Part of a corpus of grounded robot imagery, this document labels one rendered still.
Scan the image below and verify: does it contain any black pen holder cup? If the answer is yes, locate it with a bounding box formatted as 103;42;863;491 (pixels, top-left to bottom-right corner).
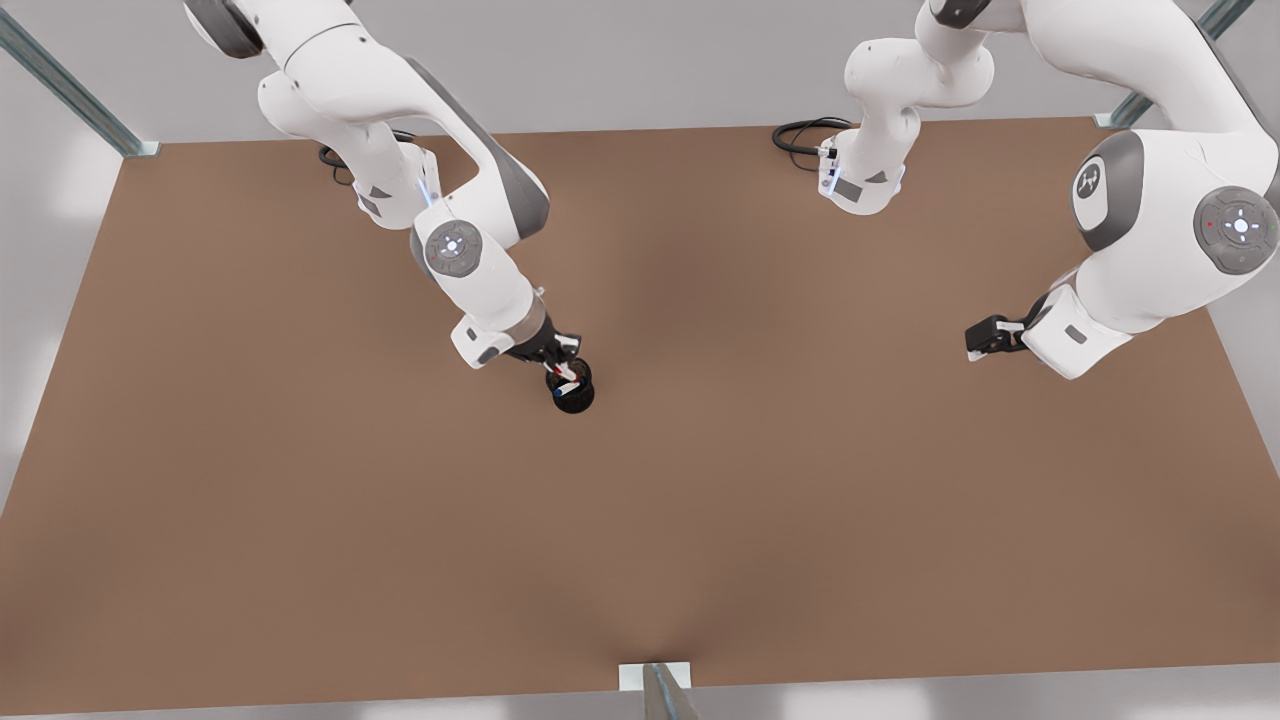
545;358;597;415

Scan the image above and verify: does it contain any black cable loop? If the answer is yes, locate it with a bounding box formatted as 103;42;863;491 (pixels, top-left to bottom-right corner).
318;129;418;188
771;117;854;172

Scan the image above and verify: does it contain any silver frame post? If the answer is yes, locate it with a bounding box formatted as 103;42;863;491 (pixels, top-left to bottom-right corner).
0;8;162;160
618;661;702;720
1093;0;1258;130

